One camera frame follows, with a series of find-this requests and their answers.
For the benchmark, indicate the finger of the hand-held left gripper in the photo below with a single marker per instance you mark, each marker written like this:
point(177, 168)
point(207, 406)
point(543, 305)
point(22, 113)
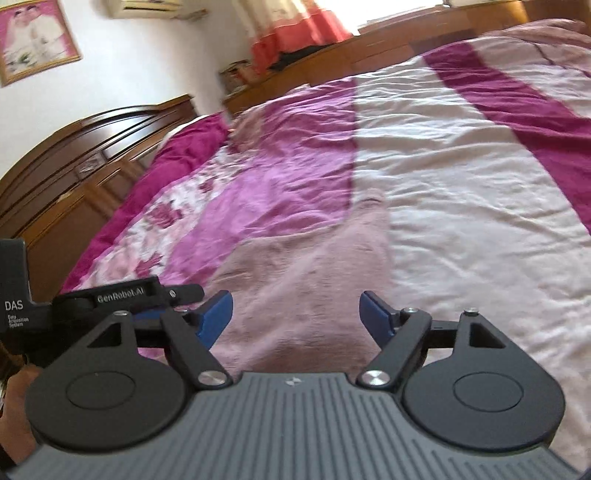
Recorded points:
point(120, 295)

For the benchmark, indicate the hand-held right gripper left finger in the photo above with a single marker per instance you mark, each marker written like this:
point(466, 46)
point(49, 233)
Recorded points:
point(214, 318)

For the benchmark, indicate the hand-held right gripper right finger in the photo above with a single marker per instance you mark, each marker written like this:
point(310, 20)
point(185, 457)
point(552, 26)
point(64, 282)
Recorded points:
point(376, 316)

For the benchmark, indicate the pink knitted cardigan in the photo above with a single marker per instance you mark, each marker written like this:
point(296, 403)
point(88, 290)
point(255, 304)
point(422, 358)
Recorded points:
point(314, 286)

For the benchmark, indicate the person's left hand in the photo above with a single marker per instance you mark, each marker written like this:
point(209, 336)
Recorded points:
point(16, 397)

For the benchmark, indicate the wooden headboard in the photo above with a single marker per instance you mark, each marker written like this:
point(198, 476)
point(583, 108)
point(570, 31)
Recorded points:
point(78, 170)

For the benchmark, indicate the pink floral duvet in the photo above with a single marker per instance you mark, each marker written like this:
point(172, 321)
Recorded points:
point(277, 184)

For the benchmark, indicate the striped towel blanket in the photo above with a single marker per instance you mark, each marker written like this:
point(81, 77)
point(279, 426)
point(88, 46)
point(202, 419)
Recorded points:
point(461, 184)

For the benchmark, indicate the stack of books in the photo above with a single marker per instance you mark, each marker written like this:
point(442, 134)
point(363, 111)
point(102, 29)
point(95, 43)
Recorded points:
point(236, 76)

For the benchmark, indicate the long wooden cabinet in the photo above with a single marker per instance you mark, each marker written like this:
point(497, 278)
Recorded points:
point(369, 50)

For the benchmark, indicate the dark cloth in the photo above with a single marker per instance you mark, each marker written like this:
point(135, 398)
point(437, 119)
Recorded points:
point(298, 57)

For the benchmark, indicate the white air conditioner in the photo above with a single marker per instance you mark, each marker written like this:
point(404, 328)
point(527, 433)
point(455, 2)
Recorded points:
point(147, 7)

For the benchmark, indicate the orange curtain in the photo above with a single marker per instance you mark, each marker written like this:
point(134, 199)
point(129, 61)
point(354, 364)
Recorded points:
point(295, 32)

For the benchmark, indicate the window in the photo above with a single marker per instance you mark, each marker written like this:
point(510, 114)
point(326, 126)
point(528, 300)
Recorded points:
point(383, 9)

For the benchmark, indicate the framed wall picture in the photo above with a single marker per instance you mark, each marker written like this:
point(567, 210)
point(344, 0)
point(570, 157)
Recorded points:
point(32, 37)

